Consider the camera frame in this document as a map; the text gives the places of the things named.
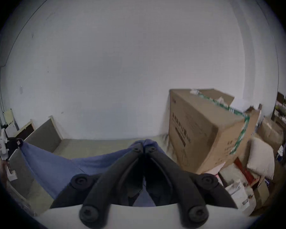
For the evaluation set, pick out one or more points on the large cardboard carton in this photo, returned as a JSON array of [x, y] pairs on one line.
[[200, 132]]

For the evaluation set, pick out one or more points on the small white box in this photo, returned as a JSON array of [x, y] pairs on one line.
[[238, 193]]

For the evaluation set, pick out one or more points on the person's left hand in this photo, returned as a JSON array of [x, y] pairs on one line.
[[2, 173]]

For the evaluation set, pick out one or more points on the cluttered shelf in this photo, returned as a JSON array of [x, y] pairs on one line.
[[284, 111]]

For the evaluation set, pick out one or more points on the blue garment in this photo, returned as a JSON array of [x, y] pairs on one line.
[[50, 161]]

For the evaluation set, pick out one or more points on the white pillow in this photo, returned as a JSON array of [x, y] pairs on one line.
[[261, 157]]

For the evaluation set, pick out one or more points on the bed with beige sheet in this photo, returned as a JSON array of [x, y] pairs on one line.
[[97, 147]]

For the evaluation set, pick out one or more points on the dark brown board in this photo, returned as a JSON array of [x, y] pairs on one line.
[[25, 131]]

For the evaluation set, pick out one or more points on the grey panel with pale frame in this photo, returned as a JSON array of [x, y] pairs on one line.
[[44, 135]]

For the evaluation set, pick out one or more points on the pale cream board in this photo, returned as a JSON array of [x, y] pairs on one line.
[[9, 118]]

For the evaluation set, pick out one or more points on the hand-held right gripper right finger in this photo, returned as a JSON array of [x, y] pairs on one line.
[[181, 187]]

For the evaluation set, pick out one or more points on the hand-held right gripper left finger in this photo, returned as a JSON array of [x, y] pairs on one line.
[[102, 189]]

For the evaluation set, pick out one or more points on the small cardboard carton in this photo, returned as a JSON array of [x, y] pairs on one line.
[[271, 131]]

